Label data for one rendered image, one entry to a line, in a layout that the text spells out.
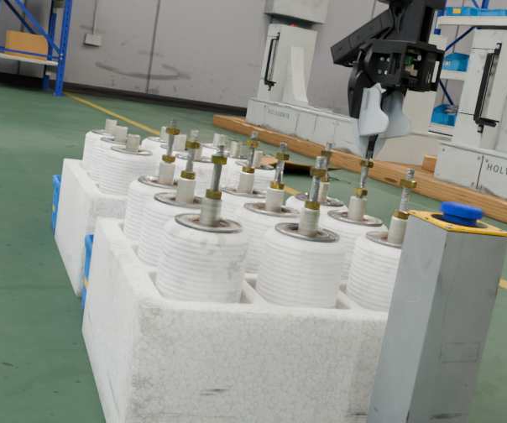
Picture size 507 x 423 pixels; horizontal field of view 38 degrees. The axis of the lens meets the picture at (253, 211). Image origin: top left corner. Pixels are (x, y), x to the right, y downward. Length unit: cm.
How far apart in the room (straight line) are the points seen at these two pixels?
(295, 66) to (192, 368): 461
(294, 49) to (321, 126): 97
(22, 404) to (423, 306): 48
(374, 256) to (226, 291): 19
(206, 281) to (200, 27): 668
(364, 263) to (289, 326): 14
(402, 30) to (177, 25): 641
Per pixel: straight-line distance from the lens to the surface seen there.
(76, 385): 99
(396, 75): 93
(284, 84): 533
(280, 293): 82
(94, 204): 126
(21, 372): 101
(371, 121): 96
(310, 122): 464
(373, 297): 87
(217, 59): 749
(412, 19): 95
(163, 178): 102
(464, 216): 71
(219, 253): 77
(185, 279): 78
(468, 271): 71
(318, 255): 81
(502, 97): 360
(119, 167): 130
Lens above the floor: 42
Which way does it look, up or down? 10 degrees down
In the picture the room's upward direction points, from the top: 10 degrees clockwise
